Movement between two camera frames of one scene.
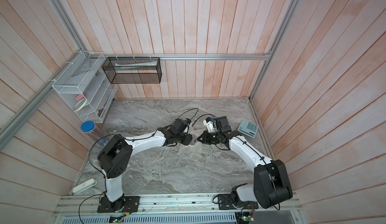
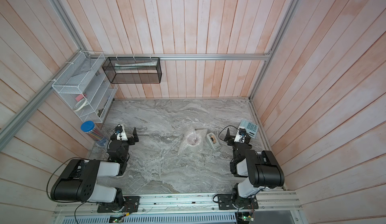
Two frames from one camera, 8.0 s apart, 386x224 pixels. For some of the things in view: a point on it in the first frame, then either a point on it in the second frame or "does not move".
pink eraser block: x=79 y=97 does not move
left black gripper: x=188 y=139 → x=130 y=139
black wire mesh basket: x=133 y=70 does not move
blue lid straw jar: x=95 y=133 does not move
